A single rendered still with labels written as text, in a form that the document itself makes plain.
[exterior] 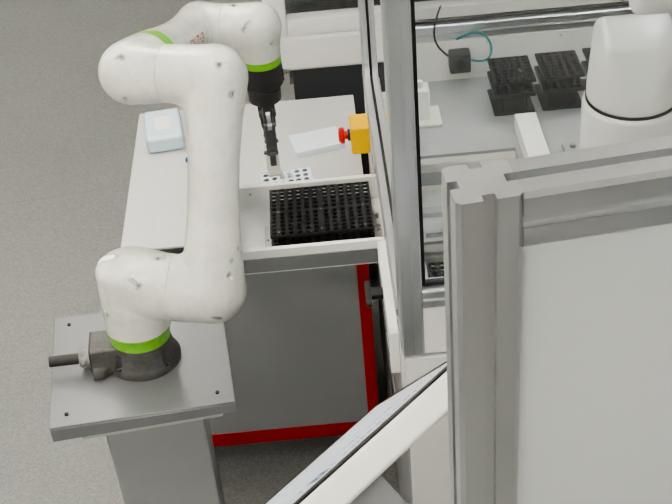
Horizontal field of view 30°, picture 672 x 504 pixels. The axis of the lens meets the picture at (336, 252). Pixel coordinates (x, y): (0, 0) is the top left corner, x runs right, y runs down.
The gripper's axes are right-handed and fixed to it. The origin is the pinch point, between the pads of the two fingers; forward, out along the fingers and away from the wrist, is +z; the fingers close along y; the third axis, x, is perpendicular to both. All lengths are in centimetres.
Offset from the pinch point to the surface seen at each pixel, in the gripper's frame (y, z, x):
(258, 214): -16.0, 3.6, 5.4
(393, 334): -73, -5, -15
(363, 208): -28.6, -2.8, -17.0
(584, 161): -189, -118, -11
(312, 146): 18.6, 9.5, -11.1
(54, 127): 182, 87, 75
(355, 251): -39.6, 0.0, -13.3
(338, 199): -23.9, -2.9, -12.3
